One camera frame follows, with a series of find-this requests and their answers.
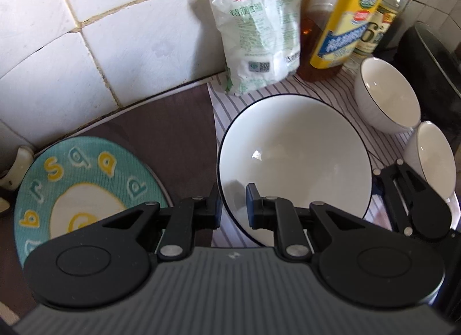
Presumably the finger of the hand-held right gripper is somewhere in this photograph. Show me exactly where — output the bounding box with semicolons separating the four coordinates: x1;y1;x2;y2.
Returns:
373;158;429;235

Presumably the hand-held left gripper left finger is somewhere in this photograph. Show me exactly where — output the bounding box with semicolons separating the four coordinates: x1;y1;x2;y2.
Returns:
103;184;223;261

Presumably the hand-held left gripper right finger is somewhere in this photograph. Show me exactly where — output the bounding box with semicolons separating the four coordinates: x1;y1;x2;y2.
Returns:
245;184;364;260

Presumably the white ribbed bowl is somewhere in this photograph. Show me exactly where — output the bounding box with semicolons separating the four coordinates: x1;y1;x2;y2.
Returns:
403;121;457;206
216;94;373;247
354;57;421;135

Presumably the teal fried egg plate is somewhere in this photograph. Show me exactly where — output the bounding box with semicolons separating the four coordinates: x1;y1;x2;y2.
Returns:
14;136;173;265

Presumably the striped patterned table mat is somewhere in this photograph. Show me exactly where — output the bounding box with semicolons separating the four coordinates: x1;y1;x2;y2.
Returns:
0;72;461;321

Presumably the black wok with glass lid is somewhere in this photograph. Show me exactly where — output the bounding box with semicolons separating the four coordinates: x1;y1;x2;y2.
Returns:
396;21;461;134

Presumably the yellow label cooking wine bottle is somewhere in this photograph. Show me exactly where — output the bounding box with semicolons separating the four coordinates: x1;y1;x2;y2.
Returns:
296;0;384;81

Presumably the white salt bag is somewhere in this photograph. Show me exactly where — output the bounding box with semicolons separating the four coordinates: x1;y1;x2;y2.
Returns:
209;0;302;96

